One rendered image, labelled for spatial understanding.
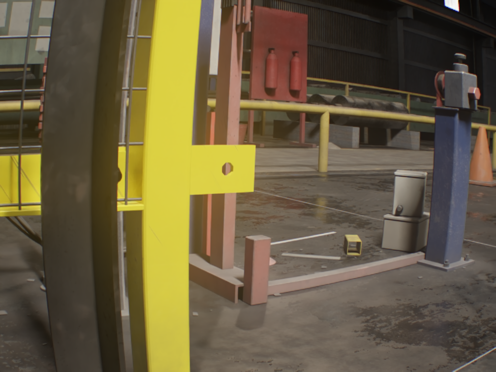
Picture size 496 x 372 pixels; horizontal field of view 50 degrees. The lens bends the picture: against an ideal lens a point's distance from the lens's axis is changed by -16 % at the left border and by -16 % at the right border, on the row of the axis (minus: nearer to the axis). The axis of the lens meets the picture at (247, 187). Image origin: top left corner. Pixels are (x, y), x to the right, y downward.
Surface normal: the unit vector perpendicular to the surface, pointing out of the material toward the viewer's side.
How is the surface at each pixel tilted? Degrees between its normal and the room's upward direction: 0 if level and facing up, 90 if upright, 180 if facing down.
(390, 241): 90
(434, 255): 90
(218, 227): 90
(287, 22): 90
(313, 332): 0
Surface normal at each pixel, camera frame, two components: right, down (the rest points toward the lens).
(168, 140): 0.56, 0.13
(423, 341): 0.04, -0.99
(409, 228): -0.56, 0.08
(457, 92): -0.83, 0.04
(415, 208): -0.33, 0.11
